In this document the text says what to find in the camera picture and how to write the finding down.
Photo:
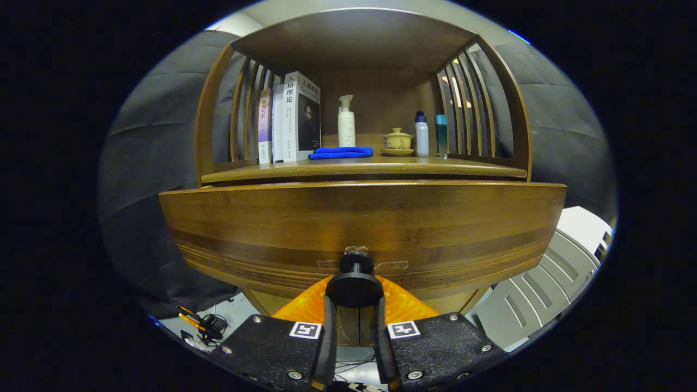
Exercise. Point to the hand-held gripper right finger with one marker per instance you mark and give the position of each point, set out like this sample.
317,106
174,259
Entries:
441,348

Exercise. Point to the yellow lidded teacup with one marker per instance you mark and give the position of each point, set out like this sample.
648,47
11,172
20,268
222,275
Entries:
398,140

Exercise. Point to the thin white book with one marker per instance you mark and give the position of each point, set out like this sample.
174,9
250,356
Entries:
278,130

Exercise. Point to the purple spine book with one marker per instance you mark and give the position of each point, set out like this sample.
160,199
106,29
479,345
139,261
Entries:
264,130

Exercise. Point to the yellow saucer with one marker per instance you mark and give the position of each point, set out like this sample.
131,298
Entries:
397,152

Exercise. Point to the clear blue bottle teal cap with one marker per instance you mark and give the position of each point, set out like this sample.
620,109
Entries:
441,136

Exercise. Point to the white bottle blue cap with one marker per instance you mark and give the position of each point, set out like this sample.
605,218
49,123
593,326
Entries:
422,139

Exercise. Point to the white pump bottle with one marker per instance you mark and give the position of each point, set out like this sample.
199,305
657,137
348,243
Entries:
346,128

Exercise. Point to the black backdrop cloth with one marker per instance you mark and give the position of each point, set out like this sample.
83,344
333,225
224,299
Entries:
141,163

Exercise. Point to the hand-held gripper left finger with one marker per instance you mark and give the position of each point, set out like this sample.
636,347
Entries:
272,348

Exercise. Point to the blue folded cloth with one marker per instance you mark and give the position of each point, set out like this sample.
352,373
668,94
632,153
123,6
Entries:
340,153

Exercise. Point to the wooden countertop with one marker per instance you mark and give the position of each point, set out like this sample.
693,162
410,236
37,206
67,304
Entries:
381,166

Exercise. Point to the white portrait cover book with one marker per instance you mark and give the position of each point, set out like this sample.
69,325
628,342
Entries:
307,120

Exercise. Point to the wooden drawer with black knob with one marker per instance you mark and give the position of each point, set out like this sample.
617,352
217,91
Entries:
354,218

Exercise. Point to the orange black tool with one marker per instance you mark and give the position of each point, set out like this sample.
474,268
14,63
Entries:
189,319

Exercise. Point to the wooden cabinet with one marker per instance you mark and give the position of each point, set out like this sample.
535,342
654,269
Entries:
354,38

